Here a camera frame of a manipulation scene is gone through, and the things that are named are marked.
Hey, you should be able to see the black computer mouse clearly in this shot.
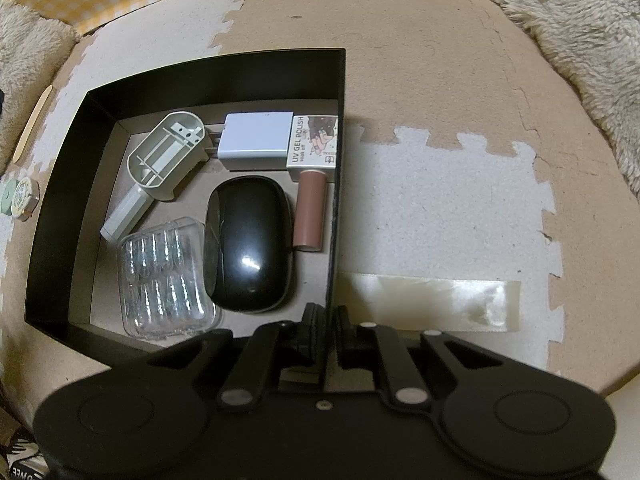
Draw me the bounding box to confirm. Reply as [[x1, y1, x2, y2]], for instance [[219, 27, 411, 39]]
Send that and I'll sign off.
[[203, 176, 293, 313]]

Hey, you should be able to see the clear plastic battery case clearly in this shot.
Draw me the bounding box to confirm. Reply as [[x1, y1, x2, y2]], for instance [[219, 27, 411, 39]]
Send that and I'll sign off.
[[117, 217, 221, 341]]

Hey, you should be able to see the grey-green plastic handled holder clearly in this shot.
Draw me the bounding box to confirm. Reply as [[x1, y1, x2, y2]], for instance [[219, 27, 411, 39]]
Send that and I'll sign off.
[[100, 110, 213, 244]]

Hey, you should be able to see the green round disc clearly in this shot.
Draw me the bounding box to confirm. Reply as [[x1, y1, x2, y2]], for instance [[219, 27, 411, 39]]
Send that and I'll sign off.
[[1, 178, 18, 217]]

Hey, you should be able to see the clear plastic tape strip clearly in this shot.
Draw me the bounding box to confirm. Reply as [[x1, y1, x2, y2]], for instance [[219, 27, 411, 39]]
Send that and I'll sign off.
[[334, 272, 521, 333]]

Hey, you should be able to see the UV gel polish bottle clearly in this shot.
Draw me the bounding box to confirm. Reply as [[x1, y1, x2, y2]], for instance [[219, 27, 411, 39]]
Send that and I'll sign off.
[[286, 115, 338, 252]]

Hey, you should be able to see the black open box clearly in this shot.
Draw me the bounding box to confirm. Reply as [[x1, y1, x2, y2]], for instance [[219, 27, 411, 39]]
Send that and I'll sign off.
[[24, 46, 347, 361]]

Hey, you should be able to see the wooden nail file stick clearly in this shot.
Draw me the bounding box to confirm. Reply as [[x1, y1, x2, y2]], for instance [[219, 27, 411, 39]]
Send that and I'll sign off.
[[12, 84, 54, 164]]

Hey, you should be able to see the fluffy beige cushion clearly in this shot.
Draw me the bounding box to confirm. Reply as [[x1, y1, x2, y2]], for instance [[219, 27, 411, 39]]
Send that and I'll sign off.
[[0, 0, 79, 168]]

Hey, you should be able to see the fluffy white cushion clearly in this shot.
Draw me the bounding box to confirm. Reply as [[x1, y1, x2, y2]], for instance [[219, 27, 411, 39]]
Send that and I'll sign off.
[[491, 0, 639, 194]]

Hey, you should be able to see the white USB wall charger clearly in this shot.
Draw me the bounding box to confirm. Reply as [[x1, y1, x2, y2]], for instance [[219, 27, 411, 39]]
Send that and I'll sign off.
[[206, 112, 293, 171]]

